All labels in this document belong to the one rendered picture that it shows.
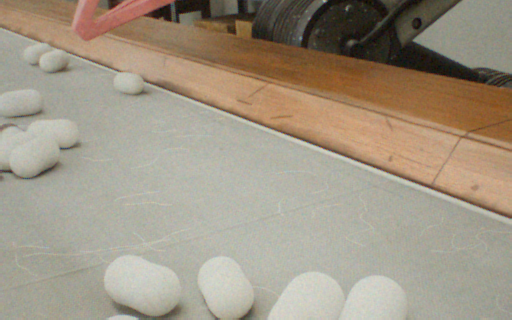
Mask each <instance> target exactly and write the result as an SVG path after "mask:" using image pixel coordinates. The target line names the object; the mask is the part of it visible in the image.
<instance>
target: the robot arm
mask: <svg viewBox="0 0 512 320"><path fill-rule="evenodd" d="M99 1H100V0H79V3H78V5H77V9H76V15H75V17H74V20H73V23H72V25H71V30H72V31H73V32H74V33H75V34H76V35H78V36H79V37H80V38H81V39H82V40H84V41H89V40H92V39H94V38H96V37H97V36H100V35H103V34H105V33H107V32H108V31H110V30H113V29H115V28H117V27H118V26H120V25H123V24H125V23H127V22H129V21H131V20H134V19H137V18H138V17H140V16H142V15H146V14H147V13H150V12H152V11H153V10H157V9H159V8H161V7H163V6H165V5H169V4H171V3H172V2H174V1H175V0H125V1H124V2H122V4H120V5H117V7H115V8H114V9H112V10H110V11H108V12H107V13H106V14H104V15H102V16H100V17H99V18H97V19H96V20H93V21H92V17H93V15H94V13H95V11H96V9H97V5H98V3H99Z"/></svg>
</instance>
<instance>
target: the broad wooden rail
mask: <svg viewBox="0 0 512 320"><path fill-rule="evenodd" d="M77 5H78V4H77V3H73V2H69V1H65V0H0V28H1V29H4V30H8V31H11V32H13V33H15V34H17V35H21V36H24V37H26V38H28V39H31V40H35V41H37V42H40V43H41V44H42V43H45V44H47V45H50V46H51V47H53V48H55V49H57V50H64V51H65V52H66V53H68V54H71V55H75V56H77V57H80V58H82V59H84V60H88V61H91V62H93V63H95V64H97V65H102V66H104V67H107V68H108V69H111V70H115V71H117V72H120V73H122V72H127V73H132V74H137V75H140V76H141V77H142V79H143V81H144V82H147V83H148V84H151V85H155V86H157V87H160V88H162V89H164V90H168V91H171V92H172V93H175V94H177V95H182V96H184V97H186V98H188V99H191V100H195V101H197V102H199V103H202V104H204V105H208V106H211V107H212V108H215V109H217V110H222V111H224V112H226V113H228V114H231V115H235V116H237V117H239V118H242V119H244V120H248V121H251V122H252V123H255V124H257V125H262V126H264V127H266V128H268V129H271V130H275V131H277V132H279V133H282V134H284V135H288V136H291V137H292V138H295V139H297V140H302V141H304V142H306V143H308V144H311V145H315V146H317V147H319V148H322V149H324V150H328V151H331V152H332V153H335V154H337V155H342V156H344V157H346V158H348V159H351V160H355V161H357V162H359V163H362V164H363V165H368V166H370V167H372V168H375V169H377V170H382V171H383V172H386V173H388V174H390V175H395V176H397V177H399V178H402V179H403V180H408V181H410V182H413V183H415V184H417V185H422V186H423V187H426V188H428V189H430V190H435V191H437V192H439V193H442V194H443V195H448V196H450V197H453V198H455V199H457V200H462V201H463V202H466V203H468V204H470V205H475V206H477V207H479V208H482V209H483V210H488V211H490V212H493V213H495V214H497V215H502V216H503V217H506V218H508V219H510V220H512V90H509V89H505V88H501V87H497V86H493V85H484V84H479V83H475V82H471V81H467V80H458V79H454V78H450V77H446V76H442V75H433V74H429V73H425V72H421V71H417V70H408V69H404V68H400V67H396V66H392V65H383V64H379V63H375V62H371V61H367V60H358V59H354V58H350V57H346V56H342V55H333V54H329V53H324V52H320V51H316V50H307V49H303V48H299V47H295V46H291V45H282V44H278V43H274V42H270V41H266V40H257V39H253V38H249V37H245V36H241V35H231V34H227V33H224V32H220V31H216V30H207V29H203V28H199V27H195V26H191V25H182V24H178V23H174V22H170V21H166V20H157V19H153V18H149V17H144V16H140V17H138V18H137V19H134V20H131V21H129V22H127V23H125V24H123V25H120V26H118V27H117V28H115V29H113V30H110V31H108V32H107V33H105V34H103V35H100V36H97V37H96V38H94V39H92V40H89V41H84V40H82V39H81V38H80V37H79V36H78V35H76V34H75V33H74V32H73V31H72V30H71V25H72V23H73V20H74V17H75V15H76V9H77Z"/></svg>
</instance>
